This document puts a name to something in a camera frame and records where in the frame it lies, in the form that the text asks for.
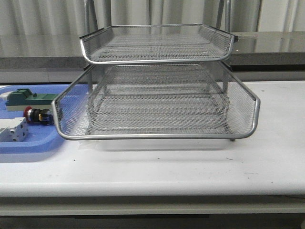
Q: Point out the silver mesh tray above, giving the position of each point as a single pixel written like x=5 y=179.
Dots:
x=157 y=114
x=127 y=44
x=204 y=78

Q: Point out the red emergency stop button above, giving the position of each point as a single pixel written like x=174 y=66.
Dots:
x=39 y=116

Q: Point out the silver mesh bottom tray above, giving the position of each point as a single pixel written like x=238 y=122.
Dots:
x=157 y=114

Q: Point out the silver mesh top tray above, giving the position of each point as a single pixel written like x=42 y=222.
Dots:
x=127 y=44

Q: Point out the blue plastic tray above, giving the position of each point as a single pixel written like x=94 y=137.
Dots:
x=42 y=140

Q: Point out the white circuit breaker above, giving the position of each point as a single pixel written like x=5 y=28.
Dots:
x=13 y=130

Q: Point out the green and beige switch block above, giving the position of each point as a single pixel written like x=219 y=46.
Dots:
x=22 y=98

